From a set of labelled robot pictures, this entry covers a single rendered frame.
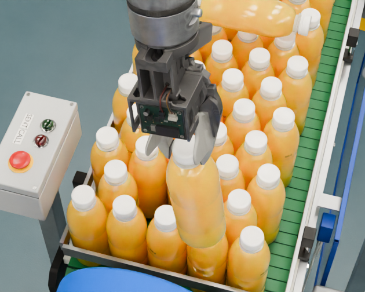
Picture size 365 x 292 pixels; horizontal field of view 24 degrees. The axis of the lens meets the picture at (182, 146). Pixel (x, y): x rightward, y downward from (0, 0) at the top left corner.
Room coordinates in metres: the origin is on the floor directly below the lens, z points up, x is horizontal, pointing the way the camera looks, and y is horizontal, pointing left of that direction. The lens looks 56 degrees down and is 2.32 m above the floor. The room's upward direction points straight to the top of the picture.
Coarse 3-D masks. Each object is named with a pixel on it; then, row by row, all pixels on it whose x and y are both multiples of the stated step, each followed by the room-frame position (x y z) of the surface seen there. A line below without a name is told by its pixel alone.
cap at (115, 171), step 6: (108, 162) 0.79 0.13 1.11; (114, 162) 0.79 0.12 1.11; (120, 162) 0.79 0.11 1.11; (108, 168) 0.78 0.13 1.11; (114, 168) 0.78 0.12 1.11; (120, 168) 0.78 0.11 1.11; (126, 168) 0.78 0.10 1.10; (108, 174) 0.77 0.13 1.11; (114, 174) 0.77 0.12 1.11; (120, 174) 0.77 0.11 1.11; (126, 174) 0.78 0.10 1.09; (108, 180) 0.77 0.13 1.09; (114, 180) 0.76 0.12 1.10; (120, 180) 0.76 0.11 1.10
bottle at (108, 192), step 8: (104, 176) 0.78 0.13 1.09; (128, 176) 0.79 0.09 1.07; (104, 184) 0.77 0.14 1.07; (112, 184) 0.76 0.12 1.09; (120, 184) 0.76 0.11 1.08; (128, 184) 0.77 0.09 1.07; (136, 184) 0.79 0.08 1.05; (104, 192) 0.76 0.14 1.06; (112, 192) 0.76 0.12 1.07; (120, 192) 0.76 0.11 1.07; (128, 192) 0.76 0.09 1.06; (136, 192) 0.77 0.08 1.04; (104, 200) 0.75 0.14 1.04; (112, 200) 0.75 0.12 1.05; (136, 200) 0.77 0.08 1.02
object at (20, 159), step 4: (16, 152) 0.81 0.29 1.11; (20, 152) 0.81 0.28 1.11; (24, 152) 0.81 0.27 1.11; (12, 156) 0.80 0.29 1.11; (16, 156) 0.80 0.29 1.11; (20, 156) 0.80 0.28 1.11; (24, 156) 0.80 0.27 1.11; (28, 156) 0.80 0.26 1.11; (12, 160) 0.79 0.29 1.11; (16, 160) 0.79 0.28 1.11; (20, 160) 0.79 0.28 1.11; (24, 160) 0.79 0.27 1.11; (28, 160) 0.79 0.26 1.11; (12, 164) 0.79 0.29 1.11; (16, 164) 0.79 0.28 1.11; (20, 164) 0.79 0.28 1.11; (24, 164) 0.79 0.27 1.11; (28, 164) 0.79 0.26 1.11; (16, 168) 0.78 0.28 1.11; (20, 168) 0.78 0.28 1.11
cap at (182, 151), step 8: (192, 136) 0.62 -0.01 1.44; (176, 144) 0.61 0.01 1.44; (184, 144) 0.60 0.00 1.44; (192, 144) 0.60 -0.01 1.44; (176, 152) 0.59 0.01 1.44; (184, 152) 0.59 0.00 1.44; (192, 152) 0.59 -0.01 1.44; (176, 160) 0.59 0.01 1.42; (184, 160) 0.58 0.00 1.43; (192, 160) 0.58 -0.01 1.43
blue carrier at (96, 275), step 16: (80, 272) 0.54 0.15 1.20; (96, 272) 0.53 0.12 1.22; (112, 272) 0.53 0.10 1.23; (128, 272) 0.53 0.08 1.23; (64, 288) 0.53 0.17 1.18; (80, 288) 0.51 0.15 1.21; (96, 288) 0.51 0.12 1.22; (112, 288) 0.50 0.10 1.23; (128, 288) 0.50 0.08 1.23; (144, 288) 0.50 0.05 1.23; (160, 288) 0.50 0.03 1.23; (176, 288) 0.50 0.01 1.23
